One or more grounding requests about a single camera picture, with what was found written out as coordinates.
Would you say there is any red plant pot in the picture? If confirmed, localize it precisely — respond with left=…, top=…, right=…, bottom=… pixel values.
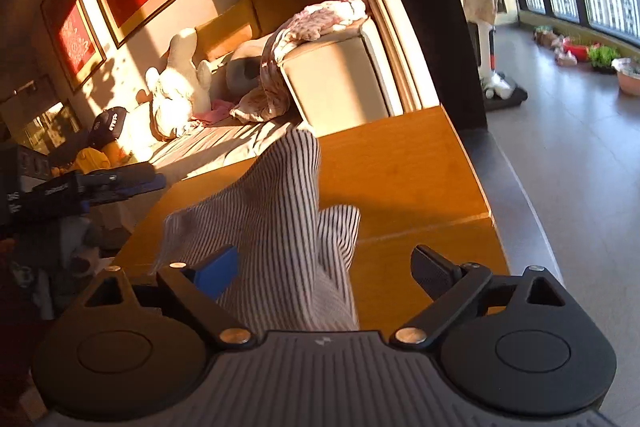
left=563, top=41, right=591, bottom=62

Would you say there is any pink floral blanket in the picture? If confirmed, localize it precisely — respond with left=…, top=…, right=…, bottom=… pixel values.
left=229, top=0, right=369, bottom=124

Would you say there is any yellow plush toy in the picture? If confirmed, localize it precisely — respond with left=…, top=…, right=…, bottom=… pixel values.
left=70, top=141, right=130, bottom=173

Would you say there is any striped grey white garment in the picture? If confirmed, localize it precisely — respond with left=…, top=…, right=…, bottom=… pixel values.
left=153, top=129, right=360, bottom=335

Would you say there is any beige sofa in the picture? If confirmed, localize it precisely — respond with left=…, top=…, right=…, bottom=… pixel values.
left=148, top=0, right=404, bottom=183

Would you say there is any white plush toy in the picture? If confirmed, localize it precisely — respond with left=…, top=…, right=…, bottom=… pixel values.
left=145, top=28, right=212, bottom=140

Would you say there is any black massager with handle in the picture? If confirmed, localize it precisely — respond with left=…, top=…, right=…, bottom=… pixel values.
left=87, top=106, right=128, bottom=150

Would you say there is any pink flower bowl planter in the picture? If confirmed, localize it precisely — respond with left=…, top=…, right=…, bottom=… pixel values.
left=612, top=57, right=640, bottom=96

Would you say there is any grey neck pillow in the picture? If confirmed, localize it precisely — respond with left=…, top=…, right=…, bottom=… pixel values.
left=226, top=35, right=271, bottom=102

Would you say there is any green plant tray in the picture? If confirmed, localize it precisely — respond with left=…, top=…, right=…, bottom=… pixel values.
left=587, top=44, right=622, bottom=74

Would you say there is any small red framed picture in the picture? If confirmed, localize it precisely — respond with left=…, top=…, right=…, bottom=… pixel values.
left=40, top=0, right=105, bottom=93

